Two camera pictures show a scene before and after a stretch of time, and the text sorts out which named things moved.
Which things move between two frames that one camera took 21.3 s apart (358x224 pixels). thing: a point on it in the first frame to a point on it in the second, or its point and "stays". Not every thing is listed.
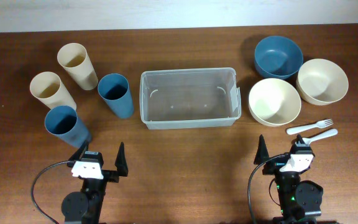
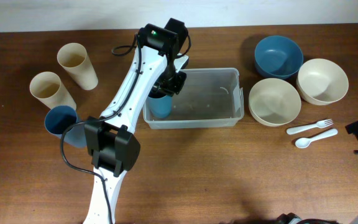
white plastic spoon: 321,135 stays
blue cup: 114,89 to 161,107
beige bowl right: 320,82 stays
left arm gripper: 120,165 to 176,89
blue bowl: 278,57 stays
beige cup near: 48,88 stays
